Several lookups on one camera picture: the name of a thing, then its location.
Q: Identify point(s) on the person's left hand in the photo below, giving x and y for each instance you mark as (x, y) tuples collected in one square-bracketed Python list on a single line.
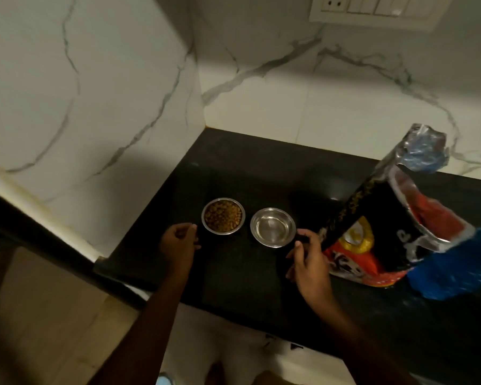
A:
[(178, 248)]

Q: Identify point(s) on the puppy food bag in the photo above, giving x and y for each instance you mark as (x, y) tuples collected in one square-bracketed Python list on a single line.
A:
[(385, 228)]

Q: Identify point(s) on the person's right forearm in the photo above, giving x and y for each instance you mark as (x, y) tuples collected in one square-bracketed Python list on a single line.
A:
[(360, 348)]

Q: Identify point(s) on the blue plastic water bottle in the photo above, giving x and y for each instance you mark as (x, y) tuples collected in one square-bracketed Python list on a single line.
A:
[(457, 264)]

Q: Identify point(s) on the person's left forearm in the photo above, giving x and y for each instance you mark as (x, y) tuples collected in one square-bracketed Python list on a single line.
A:
[(144, 336)]

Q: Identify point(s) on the person's right hand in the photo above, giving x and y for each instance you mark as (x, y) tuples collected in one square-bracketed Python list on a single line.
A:
[(310, 268)]

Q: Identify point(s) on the steel bowl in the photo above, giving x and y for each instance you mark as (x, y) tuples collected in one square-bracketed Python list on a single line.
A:
[(272, 227), (203, 218)]

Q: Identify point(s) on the white wall switch board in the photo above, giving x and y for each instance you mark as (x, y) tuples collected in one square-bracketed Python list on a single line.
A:
[(381, 9)]

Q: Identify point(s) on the white lower drawer unit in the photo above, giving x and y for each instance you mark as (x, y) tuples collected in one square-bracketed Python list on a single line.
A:
[(232, 348)]

